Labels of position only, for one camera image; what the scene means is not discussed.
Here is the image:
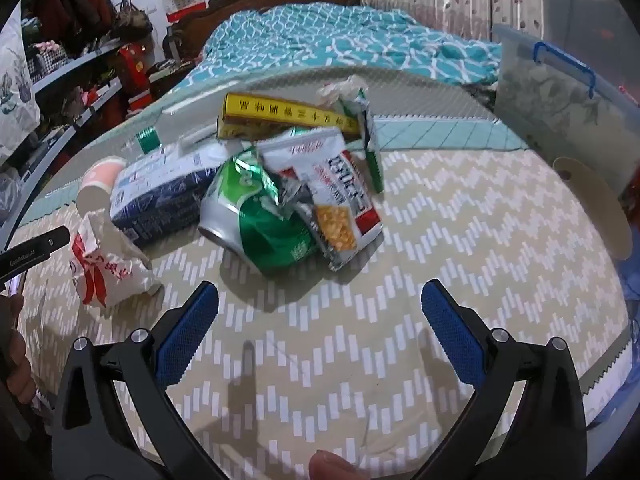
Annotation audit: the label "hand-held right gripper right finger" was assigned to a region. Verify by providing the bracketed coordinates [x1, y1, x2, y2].
[410, 279, 588, 480]

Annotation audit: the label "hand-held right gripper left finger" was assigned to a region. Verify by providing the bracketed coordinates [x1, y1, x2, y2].
[51, 280, 236, 480]

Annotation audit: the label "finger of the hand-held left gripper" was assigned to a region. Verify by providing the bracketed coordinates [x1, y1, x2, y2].
[0, 225, 71, 282]

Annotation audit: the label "white red paper bag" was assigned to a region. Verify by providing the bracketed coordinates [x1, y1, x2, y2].
[70, 211, 162, 307]

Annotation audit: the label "pink paper cup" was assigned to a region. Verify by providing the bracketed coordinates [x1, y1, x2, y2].
[76, 156, 128, 213]

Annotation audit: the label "crushed green can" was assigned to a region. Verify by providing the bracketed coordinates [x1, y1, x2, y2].
[198, 147, 321, 276]

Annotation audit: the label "blue white tissue pack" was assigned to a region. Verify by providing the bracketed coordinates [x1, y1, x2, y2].
[109, 141, 231, 248]

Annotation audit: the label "clear plastic bottle green label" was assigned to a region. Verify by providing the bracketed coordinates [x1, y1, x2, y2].
[122, 105, 226, 156]

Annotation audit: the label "red white cracker bag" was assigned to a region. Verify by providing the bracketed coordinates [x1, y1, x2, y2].
[257, 127, 383, 272]

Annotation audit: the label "green white snack packet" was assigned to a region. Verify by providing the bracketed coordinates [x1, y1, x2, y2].
[337, 87, 386, 195]

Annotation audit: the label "yellow cardboard box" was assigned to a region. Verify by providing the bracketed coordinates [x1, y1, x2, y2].
[216, 91, 362, 141]

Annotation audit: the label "white wrapper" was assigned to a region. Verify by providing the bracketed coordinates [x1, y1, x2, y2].
[317, 74, 371, 111]

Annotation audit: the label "person's left hand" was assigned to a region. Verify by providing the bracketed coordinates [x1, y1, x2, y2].
[0, 294, 37, 406]

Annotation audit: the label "person's right hand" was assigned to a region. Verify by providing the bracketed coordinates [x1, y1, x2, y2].
[308, 450, 362, 480]

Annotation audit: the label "white printed tote bag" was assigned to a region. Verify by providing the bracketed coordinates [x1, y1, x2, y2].
[0, 0, 42, 166]

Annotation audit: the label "plaid cloth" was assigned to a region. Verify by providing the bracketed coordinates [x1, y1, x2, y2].
[27, 42, 71, 78]

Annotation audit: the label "grey metal shelf rack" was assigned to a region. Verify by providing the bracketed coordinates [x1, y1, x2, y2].
[0, 0, 131, 241]

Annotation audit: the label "red gift box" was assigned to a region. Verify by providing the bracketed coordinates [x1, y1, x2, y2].
[118, 42, 151, 101]

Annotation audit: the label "dark bedside table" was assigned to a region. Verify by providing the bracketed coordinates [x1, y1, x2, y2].
[147, 57, 201, 101]

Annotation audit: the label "hanging dark red clothes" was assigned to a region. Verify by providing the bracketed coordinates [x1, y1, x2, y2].
[32, 0, 118, 46]

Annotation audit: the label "brown handbag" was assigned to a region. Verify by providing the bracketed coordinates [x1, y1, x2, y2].
[112, 0, 153, 41]

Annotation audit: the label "teal patterned quilt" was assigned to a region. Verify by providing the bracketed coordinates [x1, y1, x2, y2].
[172, 4, 503, 106]

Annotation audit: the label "clear storage box blue handle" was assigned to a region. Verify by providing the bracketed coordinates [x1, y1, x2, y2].
[492, 24, 640, 196]

